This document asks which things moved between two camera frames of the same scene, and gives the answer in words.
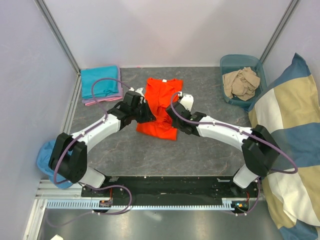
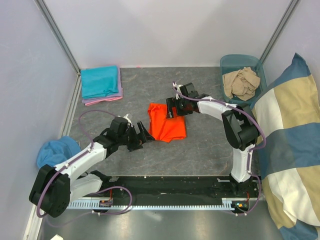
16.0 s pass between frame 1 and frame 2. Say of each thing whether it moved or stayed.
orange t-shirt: moved
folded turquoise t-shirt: stayed
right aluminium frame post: stayed
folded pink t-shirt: stayed
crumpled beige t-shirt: stayed
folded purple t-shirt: stayed
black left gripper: moved
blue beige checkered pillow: stayed
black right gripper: moved
